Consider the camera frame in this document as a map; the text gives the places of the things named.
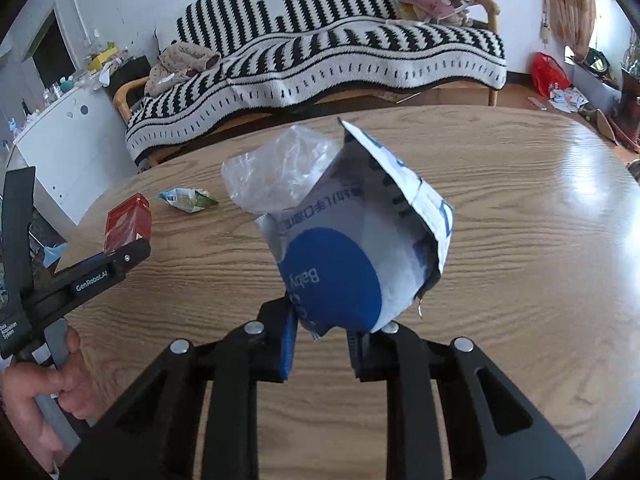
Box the person's left hand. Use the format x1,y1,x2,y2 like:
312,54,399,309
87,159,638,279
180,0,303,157
0,325,96,473

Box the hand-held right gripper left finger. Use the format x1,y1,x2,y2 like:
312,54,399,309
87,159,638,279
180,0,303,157
60,296,301,480

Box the yellow item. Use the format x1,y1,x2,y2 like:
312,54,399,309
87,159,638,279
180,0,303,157
86,49,120,72

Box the brown cardboard piece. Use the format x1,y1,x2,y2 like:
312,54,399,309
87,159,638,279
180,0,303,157
580,106,621,145

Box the scattered papers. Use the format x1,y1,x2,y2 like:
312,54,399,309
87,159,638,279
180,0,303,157
547,85,590,113

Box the beige curtain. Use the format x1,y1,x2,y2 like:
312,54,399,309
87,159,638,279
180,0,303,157
544,0,597,63

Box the blue cloth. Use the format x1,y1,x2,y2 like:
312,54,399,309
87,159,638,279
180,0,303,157
42,242,68,268

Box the red bag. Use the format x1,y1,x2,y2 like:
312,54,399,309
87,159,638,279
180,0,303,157
530,51,572,97

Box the light wooden table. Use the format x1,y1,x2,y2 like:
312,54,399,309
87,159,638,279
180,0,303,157
52,105,640,480

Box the red box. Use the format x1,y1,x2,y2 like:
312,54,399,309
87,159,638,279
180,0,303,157
103,193,152,255

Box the black and white striped blanket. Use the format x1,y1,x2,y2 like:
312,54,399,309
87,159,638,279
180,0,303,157
125,0,507,161

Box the brown cloth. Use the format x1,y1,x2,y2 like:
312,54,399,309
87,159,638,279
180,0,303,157
144,41,222,97

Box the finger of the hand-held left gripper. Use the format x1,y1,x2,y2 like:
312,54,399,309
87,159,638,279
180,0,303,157
2,166,37,306
22,237,152,329

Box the wooden sofa frame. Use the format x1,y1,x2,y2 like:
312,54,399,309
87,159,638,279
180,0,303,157
112,0,501,166

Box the clear plastic bag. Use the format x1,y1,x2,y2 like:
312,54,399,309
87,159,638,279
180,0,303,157
221,125,343,217

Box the small green and white wrapper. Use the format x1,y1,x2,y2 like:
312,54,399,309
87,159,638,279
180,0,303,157
156,187,220,214

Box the white cabinet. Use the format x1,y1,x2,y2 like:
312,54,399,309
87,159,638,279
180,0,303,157
12,84,143,226

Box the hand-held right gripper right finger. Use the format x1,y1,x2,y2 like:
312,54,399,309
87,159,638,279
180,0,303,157
347,322,587,480

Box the blue and white packet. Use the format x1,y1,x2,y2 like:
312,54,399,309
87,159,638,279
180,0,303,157
254,119,455,341

